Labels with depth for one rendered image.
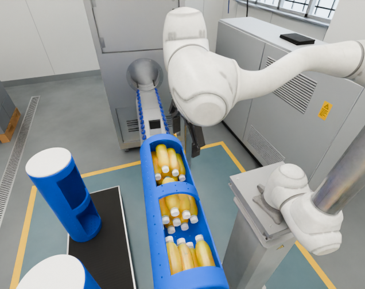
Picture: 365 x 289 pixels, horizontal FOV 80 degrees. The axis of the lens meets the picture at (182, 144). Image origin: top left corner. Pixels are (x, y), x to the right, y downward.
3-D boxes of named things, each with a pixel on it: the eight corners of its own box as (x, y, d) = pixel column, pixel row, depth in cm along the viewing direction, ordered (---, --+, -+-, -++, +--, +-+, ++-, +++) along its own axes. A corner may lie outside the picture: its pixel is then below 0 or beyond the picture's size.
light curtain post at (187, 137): (189, 180, 267) (193, 27, 156) (190, 184, 262) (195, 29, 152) (184, 181, 266) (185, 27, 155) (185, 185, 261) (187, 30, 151)
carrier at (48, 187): (69, 246, 191) (103, 237, 198) (20, 182, 134) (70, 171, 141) (70, 218, 211) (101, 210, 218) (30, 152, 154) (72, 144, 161)
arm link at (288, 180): (284, 183, 120) (299, 154, 105) (304, 212, 106) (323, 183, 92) (257, 187, 118) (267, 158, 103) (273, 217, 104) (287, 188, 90)
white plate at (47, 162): (20, 180, 133) (22, 182, 134) (69, 170, 140) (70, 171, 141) (29, 152, 153) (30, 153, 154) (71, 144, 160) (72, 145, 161)
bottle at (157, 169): (154, 160, 144) (157, 181, 130) (146, 155, 140) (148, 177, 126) (161, 153, 142) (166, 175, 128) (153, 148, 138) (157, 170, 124)
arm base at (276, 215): (268, 180, 128) (271, 174, 125) (301, 209, 114) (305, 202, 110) (245, 194, 121) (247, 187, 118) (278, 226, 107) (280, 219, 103)
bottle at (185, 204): (187, 184, 122) (195, 213, 109) (177, 190, 124) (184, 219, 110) (179, 179, 118) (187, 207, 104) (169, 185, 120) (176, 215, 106)
